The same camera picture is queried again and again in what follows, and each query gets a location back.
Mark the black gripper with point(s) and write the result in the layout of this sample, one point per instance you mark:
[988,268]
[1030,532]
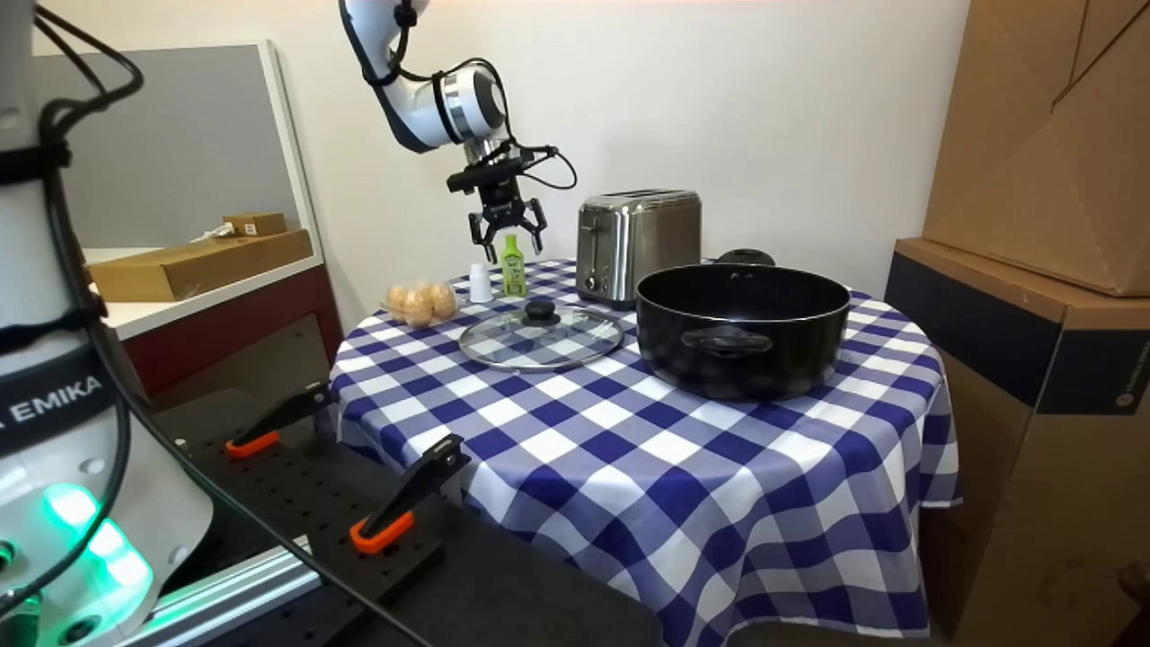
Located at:
[503,198]

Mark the green plastic bottle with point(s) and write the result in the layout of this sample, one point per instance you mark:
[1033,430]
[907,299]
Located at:
[513,273]

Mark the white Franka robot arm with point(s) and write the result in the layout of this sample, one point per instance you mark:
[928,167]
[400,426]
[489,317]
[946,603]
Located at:
[419,107]

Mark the small white bottle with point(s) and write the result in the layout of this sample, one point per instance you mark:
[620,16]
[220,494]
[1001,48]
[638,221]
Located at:
[479,285]

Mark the brown egg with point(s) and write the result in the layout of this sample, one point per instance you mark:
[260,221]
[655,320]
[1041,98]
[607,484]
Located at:
[419,311]
[395,299]
[443,299]

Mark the glass lid with black knob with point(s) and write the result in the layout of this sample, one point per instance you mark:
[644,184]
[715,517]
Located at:
[514,341]

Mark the silver toaster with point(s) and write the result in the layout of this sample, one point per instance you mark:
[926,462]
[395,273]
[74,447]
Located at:
[634,239]

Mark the black round object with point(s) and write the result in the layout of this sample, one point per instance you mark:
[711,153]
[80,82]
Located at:
[740,255]

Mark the small cardboard box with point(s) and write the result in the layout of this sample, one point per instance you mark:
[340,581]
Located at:
[257,225]

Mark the black cooking pot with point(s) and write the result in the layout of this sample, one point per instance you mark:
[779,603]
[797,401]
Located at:
[740,336]

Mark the blue white checkered tablecloth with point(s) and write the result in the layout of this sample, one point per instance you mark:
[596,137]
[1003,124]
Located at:
[624,480]

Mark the desk with red front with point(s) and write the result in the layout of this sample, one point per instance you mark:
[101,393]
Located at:
[217,328]

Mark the flat cardboard box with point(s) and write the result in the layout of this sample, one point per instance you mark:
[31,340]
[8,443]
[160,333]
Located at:
[193,269]

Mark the grey partition board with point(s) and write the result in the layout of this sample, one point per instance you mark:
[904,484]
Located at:
[182,143]

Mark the large cardboard box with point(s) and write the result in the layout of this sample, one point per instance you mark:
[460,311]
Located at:
[1055,143]

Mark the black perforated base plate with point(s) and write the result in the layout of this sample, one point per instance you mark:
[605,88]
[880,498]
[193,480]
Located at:
[298,498]

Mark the aluminium profile rail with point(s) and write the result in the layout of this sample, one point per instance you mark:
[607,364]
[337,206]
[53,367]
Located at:
[229,597]

